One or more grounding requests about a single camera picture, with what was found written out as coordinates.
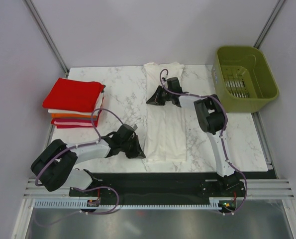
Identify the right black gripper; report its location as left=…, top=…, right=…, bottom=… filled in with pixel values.
left=147, top=86, right=173, bottom=106

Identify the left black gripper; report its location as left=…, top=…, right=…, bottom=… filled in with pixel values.
left=121, top=135, right=145, bottom=159

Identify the white t shirt robot print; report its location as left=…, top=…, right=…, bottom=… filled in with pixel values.
left=144, top=62, right=187, bottom=163

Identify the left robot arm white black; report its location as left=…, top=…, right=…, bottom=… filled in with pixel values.
left=31, top=123, right=146, bottom=196

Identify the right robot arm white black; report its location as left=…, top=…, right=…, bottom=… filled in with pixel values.
left=146, top=77, right=236, bottom=178

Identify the pink red folded shirts bottom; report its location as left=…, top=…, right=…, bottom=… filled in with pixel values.
left=51, top=118, right=98, bottom=128

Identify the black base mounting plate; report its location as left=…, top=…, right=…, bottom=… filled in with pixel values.
left=69, top=172, right=246, bottom=205

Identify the olive green plastic basket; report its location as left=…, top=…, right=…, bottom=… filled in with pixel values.
left=211, top=46, right=279, bottom=113

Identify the orange folded t shirt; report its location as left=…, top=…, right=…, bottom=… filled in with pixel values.
left=48, top=109, right=92, bottom=118

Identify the red folded t shirt top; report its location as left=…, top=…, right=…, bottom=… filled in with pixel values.
left=42, top=78, right=105, bottom=113

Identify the white slotted cable duct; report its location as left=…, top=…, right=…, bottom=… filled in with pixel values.
left=33, top=198, right=232, bottom=210

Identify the right aluminium frame post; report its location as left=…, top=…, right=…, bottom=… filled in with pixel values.
left=253, top=0, right=287, bottom=49

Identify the aluminium frame post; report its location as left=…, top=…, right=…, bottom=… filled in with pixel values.
left=253, top=0, right=287, bottom=49
left=23, top=0, right=69, bottom=76

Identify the aluminium rail base frame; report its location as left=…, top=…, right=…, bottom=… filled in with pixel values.
left=11, top=113, right=296, bottom=239

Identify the left aluminium frame post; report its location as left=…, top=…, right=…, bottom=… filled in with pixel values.
left=23, top=0, right=69, bottom=76

